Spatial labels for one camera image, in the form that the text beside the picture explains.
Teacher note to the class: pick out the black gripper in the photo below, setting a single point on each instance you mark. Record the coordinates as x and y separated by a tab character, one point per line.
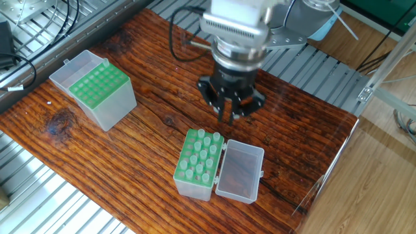
237	73

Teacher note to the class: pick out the translucent tip box green rack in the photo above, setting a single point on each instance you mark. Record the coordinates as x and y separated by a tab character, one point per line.
107	104
192	187

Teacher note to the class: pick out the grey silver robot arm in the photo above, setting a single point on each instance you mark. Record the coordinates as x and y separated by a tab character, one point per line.
237	16

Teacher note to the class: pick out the glossy wooden board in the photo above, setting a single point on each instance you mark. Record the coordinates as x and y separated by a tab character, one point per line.
162	97

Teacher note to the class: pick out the clear hinged box lid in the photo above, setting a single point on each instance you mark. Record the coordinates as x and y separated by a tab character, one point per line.
68	71
240	172

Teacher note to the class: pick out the aluminium frame corner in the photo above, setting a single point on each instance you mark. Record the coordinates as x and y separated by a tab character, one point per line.
383	81

